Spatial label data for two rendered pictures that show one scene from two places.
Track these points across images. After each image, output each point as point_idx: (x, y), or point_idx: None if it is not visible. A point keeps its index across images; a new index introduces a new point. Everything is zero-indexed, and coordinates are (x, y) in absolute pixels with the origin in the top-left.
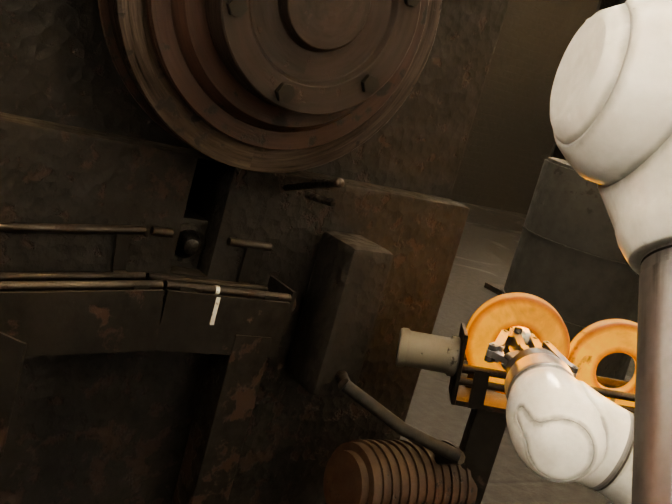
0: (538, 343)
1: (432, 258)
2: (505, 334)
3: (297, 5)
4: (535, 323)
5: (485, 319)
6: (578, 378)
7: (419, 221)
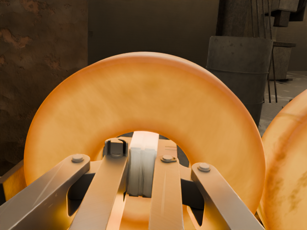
0: (172, 185)
1: (51, 54)
2: (60, 176)
3: None
4: (168, 117)
5: (47, 131)
6: (296, 222)
7: (5, 2)
